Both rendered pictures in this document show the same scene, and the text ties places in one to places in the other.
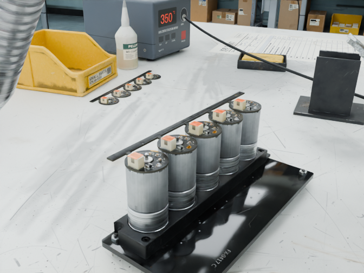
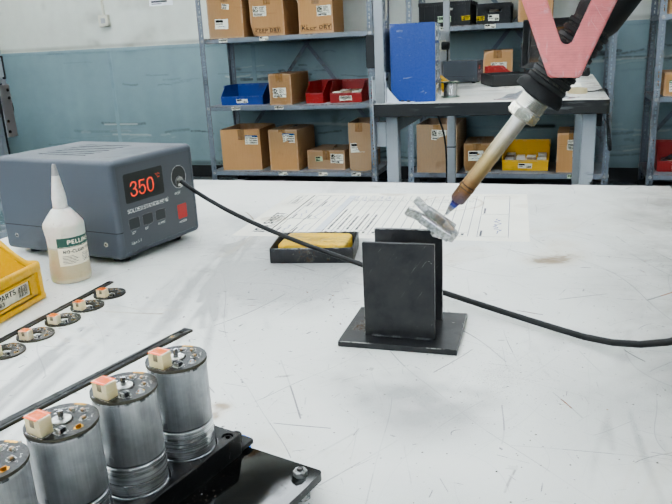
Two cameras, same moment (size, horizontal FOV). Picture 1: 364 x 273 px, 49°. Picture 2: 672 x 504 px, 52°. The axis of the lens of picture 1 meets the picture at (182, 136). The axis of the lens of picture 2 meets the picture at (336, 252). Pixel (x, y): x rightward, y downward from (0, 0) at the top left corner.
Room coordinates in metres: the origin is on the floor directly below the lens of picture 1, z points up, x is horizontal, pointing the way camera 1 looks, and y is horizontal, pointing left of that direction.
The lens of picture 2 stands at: (0.02, -0.09, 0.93)
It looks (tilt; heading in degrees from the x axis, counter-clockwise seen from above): 17 degrees down; 355
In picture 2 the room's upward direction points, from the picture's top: 3 degrees counter-clockwise
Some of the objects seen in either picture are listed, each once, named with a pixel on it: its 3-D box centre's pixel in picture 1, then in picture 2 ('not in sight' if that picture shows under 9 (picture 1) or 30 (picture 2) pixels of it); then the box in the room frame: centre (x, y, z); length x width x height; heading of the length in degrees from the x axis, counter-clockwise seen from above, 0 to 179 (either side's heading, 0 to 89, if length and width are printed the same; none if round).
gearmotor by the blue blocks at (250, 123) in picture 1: (242, 134); (182, 410); (0.29, -0.05, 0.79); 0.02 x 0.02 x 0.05
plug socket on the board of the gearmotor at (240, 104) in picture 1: (240, 104); (161, 357); (0.28, -0.04, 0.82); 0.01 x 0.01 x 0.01; 53
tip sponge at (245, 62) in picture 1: (262, 60); (315, 246); (0.63, -0.13, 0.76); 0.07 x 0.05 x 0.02; 77
